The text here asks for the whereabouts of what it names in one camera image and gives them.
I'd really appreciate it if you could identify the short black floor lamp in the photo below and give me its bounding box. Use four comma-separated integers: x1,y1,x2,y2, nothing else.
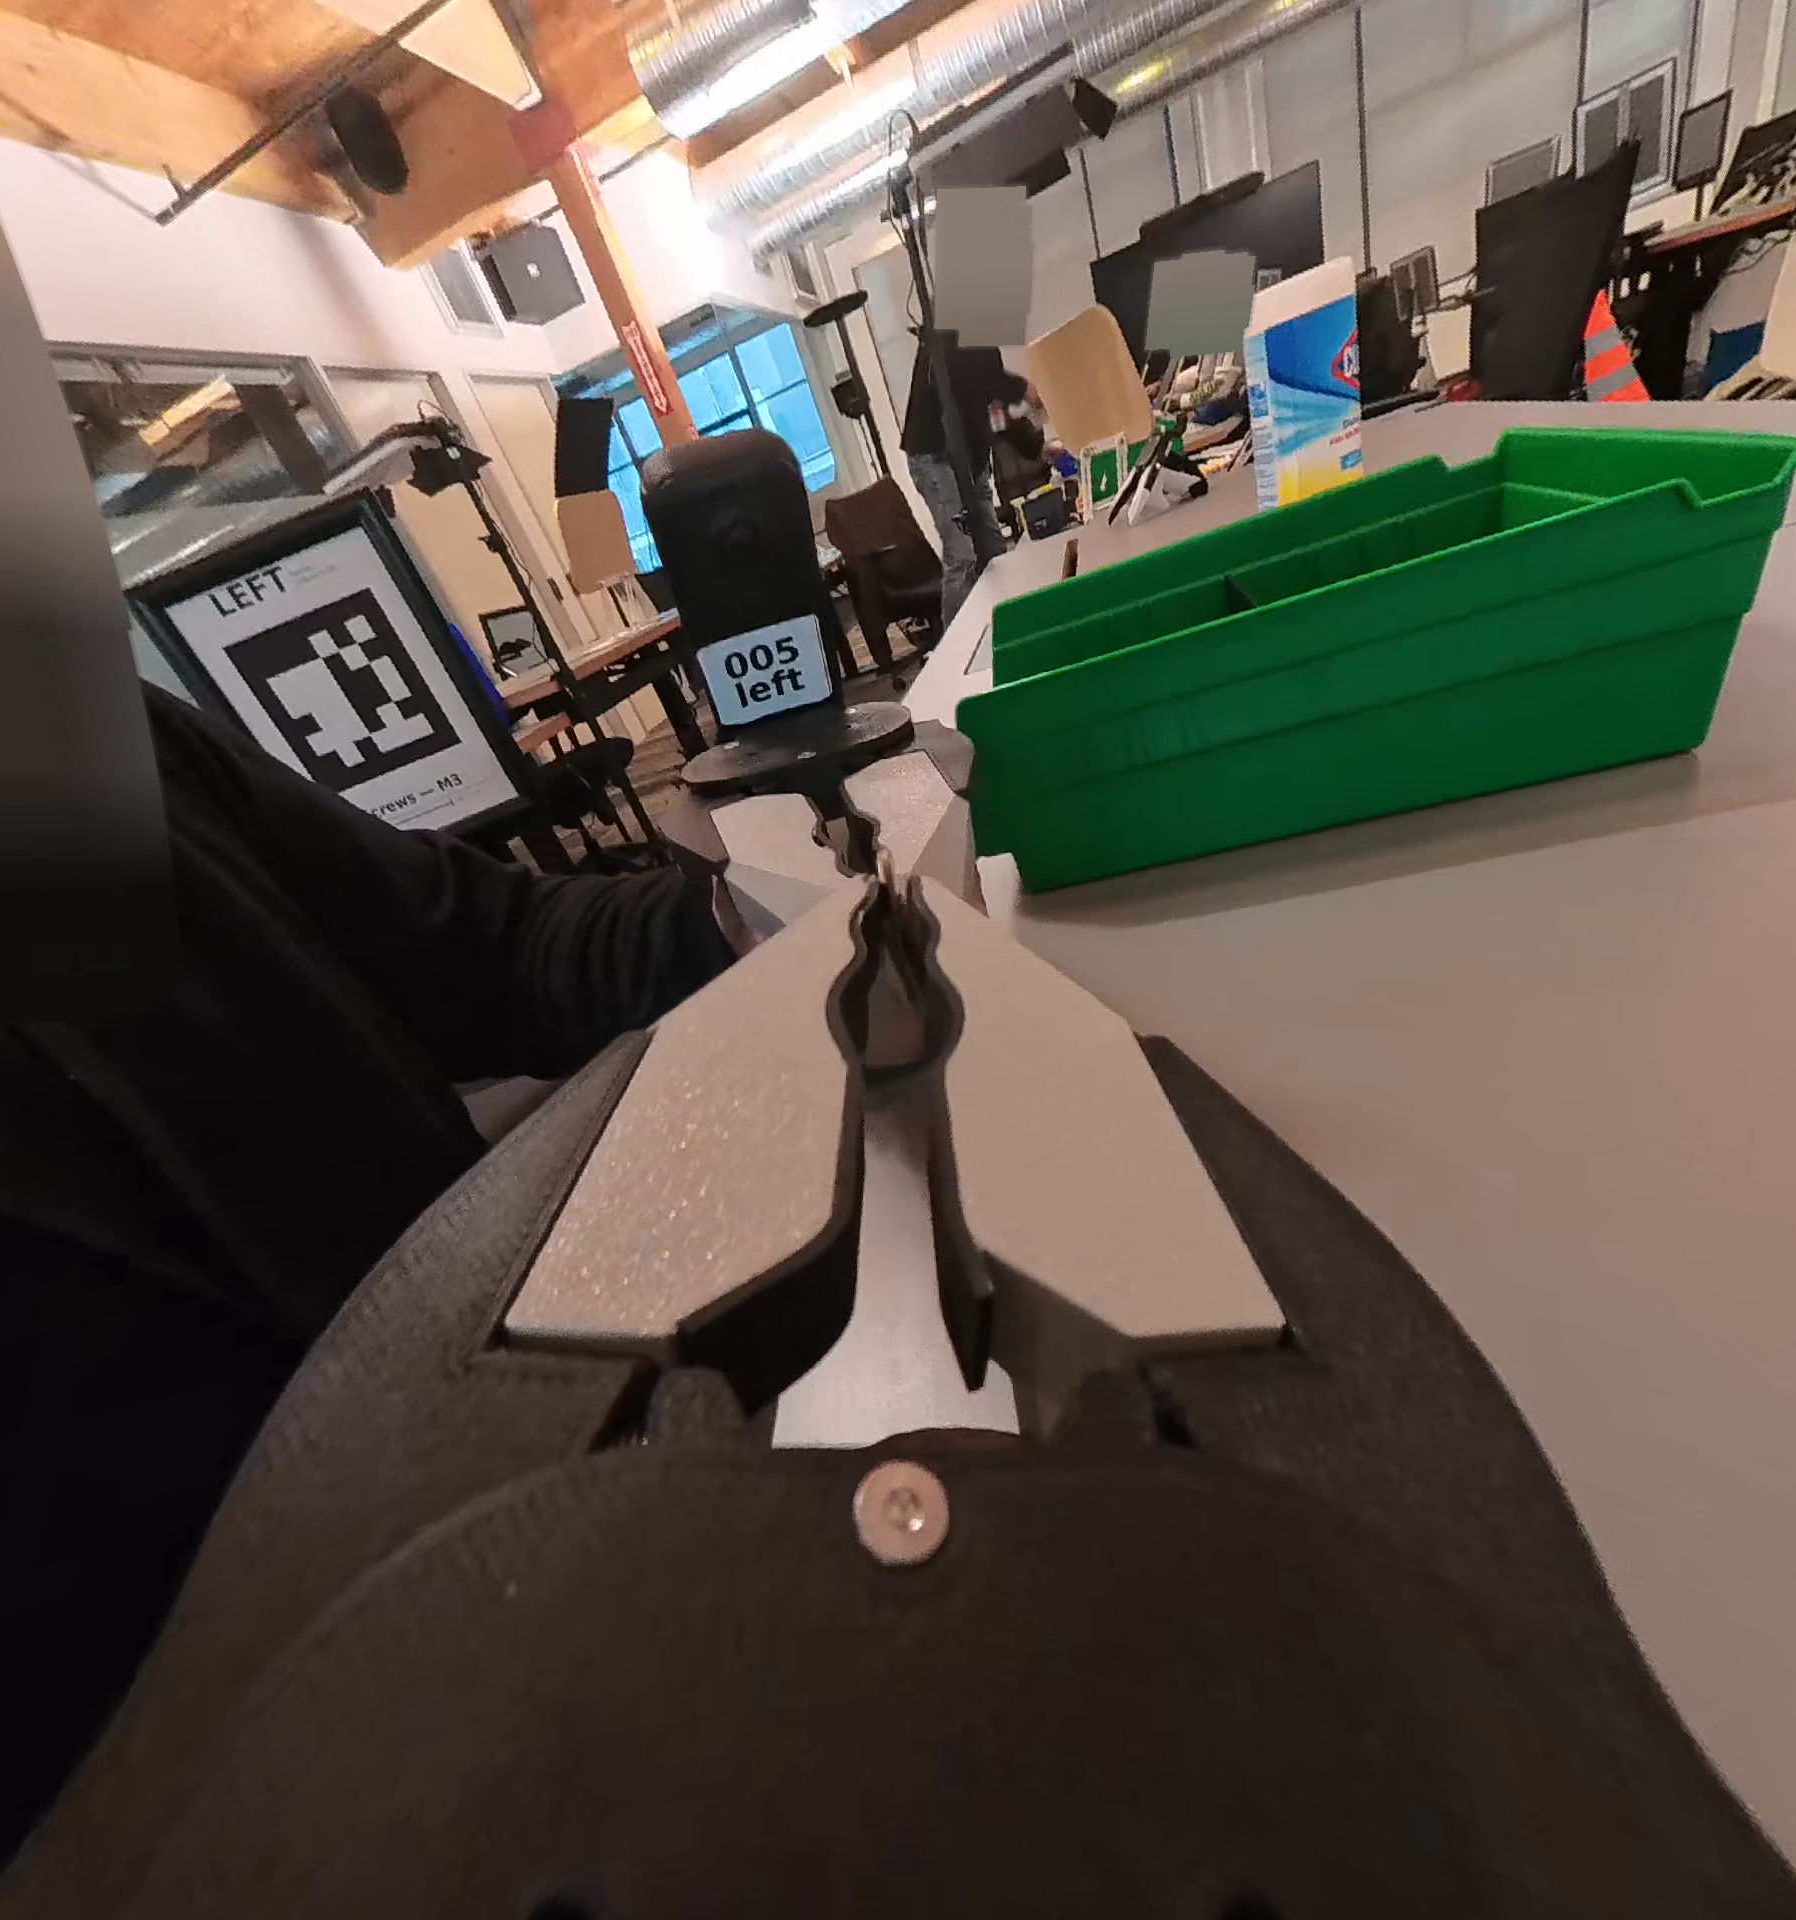
814,295,877,483

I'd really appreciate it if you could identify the green plastic bin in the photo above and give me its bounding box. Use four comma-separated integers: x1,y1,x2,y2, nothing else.
955,426,1796,899

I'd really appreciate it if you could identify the black box speaker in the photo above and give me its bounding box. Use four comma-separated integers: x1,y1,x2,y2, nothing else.
478,222,585,325

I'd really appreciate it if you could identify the black framed marker sign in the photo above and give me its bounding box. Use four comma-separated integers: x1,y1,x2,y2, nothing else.
125,487,541,838

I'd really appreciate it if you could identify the orange traffic cone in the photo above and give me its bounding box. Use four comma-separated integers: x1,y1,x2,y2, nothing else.
1581,289,1650,403

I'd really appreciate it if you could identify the brown office chair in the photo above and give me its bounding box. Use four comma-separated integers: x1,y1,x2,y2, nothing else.
823,481,949,663

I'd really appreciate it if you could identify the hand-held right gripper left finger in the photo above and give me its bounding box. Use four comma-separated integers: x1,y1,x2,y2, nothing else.
505,878,900,1416

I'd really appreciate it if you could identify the wooden column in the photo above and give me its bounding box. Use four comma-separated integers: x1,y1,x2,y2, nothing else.
515,113,686,453

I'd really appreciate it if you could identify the wipes canister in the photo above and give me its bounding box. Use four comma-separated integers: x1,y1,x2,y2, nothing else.
1244,259,1361,511

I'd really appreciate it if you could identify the wooden chair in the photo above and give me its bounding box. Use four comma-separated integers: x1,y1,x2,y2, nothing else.
556,492,636,602

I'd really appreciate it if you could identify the black television screen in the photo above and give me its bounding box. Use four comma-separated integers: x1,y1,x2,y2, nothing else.
1094,162,1326,325

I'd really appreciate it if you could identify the silver air duct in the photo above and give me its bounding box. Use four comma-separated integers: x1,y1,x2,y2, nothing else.
632,0,840,140

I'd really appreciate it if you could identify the black softbox light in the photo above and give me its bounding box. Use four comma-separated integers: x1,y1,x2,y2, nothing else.
899,79,1120,197

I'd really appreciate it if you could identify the studio light panel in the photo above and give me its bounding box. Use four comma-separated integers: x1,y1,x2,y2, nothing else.
321,420,493,502

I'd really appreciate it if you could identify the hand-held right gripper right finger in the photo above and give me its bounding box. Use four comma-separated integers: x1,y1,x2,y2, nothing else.
880,878,1292,1434

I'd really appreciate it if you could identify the person's left forearm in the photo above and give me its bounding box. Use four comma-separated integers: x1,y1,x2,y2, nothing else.
148,696,743,1086

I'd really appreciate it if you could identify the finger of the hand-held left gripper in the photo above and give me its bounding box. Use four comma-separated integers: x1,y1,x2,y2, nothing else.
851,750,993,921
708,793,867,964

